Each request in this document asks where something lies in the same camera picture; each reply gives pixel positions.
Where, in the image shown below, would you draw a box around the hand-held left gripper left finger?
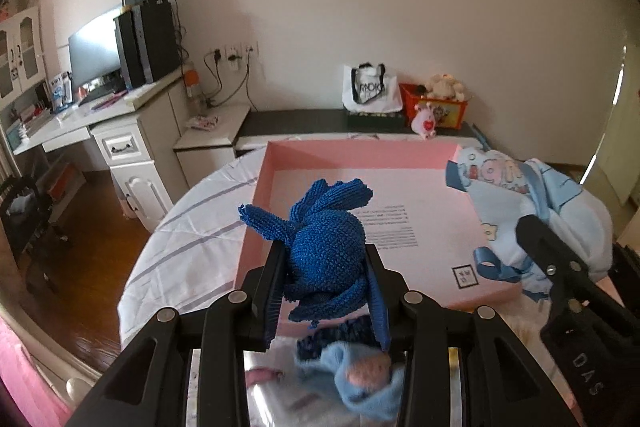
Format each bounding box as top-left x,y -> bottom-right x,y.
65,239 -> 292,427

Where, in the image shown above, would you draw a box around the navy knitted scrunchie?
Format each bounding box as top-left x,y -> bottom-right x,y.
296,314 -> 377,360

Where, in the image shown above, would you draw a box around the black office chair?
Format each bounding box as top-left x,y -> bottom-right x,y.
0,177 -> 71,293

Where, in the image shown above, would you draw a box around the black computer tower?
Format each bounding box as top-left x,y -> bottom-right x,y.
114,2 -> 181,90

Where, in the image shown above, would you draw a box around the white desk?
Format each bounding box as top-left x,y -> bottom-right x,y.
12,69 -> 193,233

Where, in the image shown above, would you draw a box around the light blue baby garment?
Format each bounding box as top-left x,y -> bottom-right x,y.
445,147 -> 613,300

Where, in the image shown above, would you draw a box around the blue white box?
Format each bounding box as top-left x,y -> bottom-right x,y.
50,74 -> 73,110

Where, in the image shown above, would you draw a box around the cream bed frame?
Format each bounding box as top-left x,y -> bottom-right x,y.
0,292 -> 101,408

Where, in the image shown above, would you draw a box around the low black bench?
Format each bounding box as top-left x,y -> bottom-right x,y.
235,109 -> 483,158

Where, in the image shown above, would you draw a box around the pink bedding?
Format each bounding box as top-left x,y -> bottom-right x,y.
0,312 -> 71,427

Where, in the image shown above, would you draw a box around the black computer monitor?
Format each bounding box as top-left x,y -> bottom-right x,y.
67,9 -> 126,90

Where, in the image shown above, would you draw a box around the white shopping bag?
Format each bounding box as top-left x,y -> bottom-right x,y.
342,63 -> 403,112

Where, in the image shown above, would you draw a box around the pink cardboard box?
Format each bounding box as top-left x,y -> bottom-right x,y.
232,139 -> 523,313

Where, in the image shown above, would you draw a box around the red storage box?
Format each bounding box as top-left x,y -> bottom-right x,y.
398,83 -> 468,129

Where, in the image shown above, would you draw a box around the pink notebook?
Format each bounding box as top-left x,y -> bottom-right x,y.
90,91 -> 128,110

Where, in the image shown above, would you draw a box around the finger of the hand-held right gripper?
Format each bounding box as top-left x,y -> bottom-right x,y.
515,214 -> 631,333
611,243 -> 640,308

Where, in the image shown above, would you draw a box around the beige plush toy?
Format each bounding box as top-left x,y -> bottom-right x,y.
425,73 -> 467,102

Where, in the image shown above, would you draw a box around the light blue knitted doll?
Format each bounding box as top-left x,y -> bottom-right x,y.
295,339 -> 406,419

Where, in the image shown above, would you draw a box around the white wall sockets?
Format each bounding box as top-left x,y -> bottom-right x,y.
210,41 -> 261,68

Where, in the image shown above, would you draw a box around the low white cabinet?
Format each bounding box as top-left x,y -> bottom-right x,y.
172,103 -> 251,190

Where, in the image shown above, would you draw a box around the stack of books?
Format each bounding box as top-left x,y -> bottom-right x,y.
2,109 -> 53,140

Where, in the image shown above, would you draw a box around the white glass door cabinet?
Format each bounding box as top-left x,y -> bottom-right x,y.
0,4 -> 48,100

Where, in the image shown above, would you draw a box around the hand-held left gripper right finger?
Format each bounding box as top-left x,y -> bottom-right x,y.
363,243 -> 587,427

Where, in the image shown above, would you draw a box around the white book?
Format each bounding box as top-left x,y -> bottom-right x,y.
122,82 -> 168,110

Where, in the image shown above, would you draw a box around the blue knitted soft toy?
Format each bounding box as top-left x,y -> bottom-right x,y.
238,178 -> 374,324

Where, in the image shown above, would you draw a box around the pink white plush toy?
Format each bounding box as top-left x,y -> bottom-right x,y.
411,103 -> 437,140

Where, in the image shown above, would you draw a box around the black power cable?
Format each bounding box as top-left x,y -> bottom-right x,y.
202,49 -> 225,108
220,52 -> 253,106

